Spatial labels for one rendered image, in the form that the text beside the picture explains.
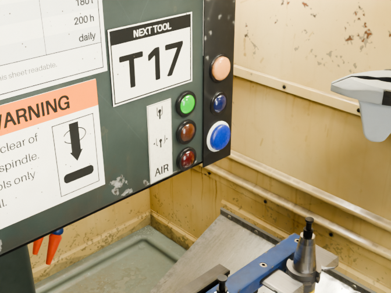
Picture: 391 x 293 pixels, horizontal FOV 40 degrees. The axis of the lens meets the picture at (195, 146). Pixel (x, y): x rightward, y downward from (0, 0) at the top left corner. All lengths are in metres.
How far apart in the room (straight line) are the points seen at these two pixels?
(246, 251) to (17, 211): 1.28
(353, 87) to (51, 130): 0.28
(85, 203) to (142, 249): 1.59
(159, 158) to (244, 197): 1.17
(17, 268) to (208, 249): 0.62
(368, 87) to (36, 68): 0.30
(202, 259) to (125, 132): 1.24
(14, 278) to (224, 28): 1.01
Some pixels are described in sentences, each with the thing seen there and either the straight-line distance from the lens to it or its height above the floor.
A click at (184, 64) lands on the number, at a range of 0.53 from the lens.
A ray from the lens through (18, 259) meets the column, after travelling 1.41.
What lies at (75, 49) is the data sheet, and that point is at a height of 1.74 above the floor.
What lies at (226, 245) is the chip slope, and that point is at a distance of 1.73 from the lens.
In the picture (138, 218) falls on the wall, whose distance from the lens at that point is 2.12.
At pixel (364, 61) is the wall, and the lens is 1.30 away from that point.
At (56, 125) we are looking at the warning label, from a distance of 0.46.
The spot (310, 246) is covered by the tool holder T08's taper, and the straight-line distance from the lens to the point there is 0.98.
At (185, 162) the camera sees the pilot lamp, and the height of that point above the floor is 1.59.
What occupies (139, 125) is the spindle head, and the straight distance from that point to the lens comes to 0.52.
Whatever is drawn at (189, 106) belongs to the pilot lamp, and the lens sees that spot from 0.55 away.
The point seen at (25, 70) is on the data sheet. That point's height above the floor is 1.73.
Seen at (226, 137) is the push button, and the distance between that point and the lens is 0.60.
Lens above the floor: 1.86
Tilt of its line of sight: 27 degrees down
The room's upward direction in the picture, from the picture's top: straight up
